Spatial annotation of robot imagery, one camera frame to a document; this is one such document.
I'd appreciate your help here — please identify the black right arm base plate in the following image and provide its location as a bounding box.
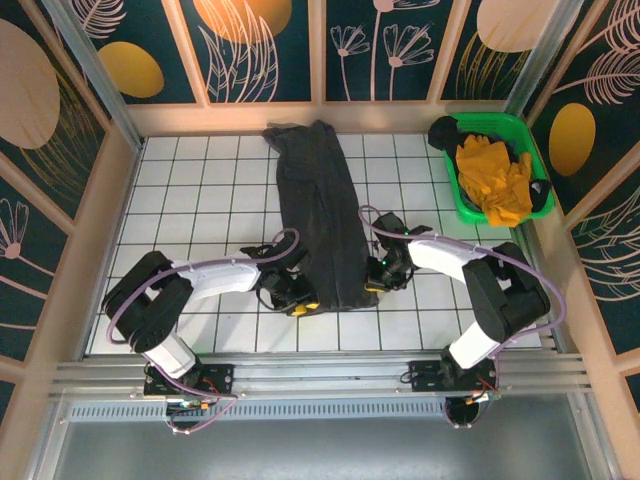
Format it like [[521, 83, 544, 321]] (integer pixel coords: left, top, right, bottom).
[[407, 357, 501, 394]]

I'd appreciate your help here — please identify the slotted metal vent strip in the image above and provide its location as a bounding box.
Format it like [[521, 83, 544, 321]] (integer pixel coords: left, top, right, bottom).
[[67, 402, 501, 422]]

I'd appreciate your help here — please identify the yellow t-shirt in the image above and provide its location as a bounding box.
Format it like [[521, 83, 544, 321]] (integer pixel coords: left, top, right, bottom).
[[455, 135, 535, 229]]

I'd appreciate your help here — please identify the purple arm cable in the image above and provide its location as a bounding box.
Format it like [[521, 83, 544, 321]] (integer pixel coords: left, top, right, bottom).
[[358, 204, 569, 431], [107, 227, 301, 435]]

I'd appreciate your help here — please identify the green plastic basket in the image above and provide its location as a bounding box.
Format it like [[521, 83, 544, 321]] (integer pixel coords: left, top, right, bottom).
[[442, 113, 555, 226]]

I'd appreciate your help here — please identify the aluminium mounting rail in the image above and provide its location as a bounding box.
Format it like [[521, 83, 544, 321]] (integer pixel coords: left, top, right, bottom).
[[49, 352, 591, 401]]

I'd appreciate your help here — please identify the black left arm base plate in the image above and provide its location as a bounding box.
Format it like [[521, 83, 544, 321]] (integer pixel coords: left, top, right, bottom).
[[143, 362, 236, 397]]

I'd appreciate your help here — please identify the dark gray t-shirt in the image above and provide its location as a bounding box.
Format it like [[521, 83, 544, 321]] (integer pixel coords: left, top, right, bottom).
[[262, 119, 381, 312]]

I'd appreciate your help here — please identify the aluminium frame post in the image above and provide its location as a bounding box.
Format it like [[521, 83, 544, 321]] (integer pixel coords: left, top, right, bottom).
[[503, 0, 586, 119], [42, 0, 147, 151]]

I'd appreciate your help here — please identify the black t-shirt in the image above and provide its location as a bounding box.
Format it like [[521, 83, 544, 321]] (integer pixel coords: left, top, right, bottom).
[[427, 115, 506, 154]]

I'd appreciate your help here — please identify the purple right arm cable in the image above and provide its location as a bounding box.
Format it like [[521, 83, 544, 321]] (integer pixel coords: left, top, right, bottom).
[[358, 204, 569, 431]]

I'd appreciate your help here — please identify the black garment with white print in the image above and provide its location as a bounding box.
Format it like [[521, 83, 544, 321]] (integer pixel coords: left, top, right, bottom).
[[524, 177, 554, 212]]

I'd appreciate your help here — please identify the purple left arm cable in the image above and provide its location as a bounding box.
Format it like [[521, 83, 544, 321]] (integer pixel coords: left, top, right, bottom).
[[107, 227, 301, 435]]

